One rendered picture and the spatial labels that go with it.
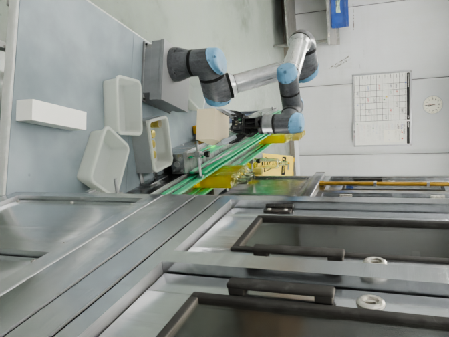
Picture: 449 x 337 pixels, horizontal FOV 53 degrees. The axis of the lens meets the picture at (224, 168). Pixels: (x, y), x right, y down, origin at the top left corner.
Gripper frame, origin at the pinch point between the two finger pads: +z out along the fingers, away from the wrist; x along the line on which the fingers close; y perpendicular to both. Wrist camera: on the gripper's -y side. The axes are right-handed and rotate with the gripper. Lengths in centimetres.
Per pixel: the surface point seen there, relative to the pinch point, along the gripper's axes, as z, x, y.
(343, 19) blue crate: 11, -251, -493
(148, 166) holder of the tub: 29.6, 15.9, 2.3
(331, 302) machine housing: -61, 44, 104
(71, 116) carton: 29, 4, 51
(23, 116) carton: 33, 8, 67
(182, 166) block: 23.8, 13.8, -17.1
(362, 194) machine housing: -51, 23, -68
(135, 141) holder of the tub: 34.0, 5.6, 5.9
